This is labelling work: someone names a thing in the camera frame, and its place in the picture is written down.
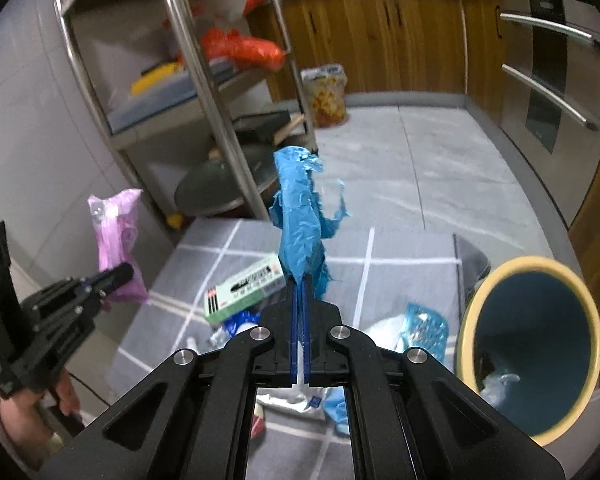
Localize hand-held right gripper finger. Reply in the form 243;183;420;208
302;277;566;480
37;277;301;480

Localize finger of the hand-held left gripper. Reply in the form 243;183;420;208
22;262;135;322
26;285;130;377

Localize pink plastic bag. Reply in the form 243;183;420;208
87;188;151;305

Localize blue patterned packet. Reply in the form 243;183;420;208
395;302;450;366

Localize blue bin with yellow rim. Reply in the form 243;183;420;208
454;256;600;447

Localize person's left hand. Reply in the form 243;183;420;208
0;367;87;463

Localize green and white box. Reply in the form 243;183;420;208
203;252;286;326

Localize clear plastic bottle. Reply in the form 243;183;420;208
185;309;262;357

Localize grey mat with white lines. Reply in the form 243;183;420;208
105;217;491;480

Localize round dark pan lid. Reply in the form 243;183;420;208
174;145;282;219

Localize yellow item on shelf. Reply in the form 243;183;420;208
130;62;182;96

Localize crumpled clear plastic wrapper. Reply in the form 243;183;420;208
480;372;524;405

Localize metal shelf rack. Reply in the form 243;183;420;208
54;0;320;222

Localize floral bag with plastic liner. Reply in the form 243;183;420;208
301;63;349;128

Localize large orange plastic bag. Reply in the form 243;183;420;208
200;27;287;72

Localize wooden base cabinets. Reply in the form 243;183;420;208
252;0;507;128

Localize stainless steel oven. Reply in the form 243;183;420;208
499;0;600;157

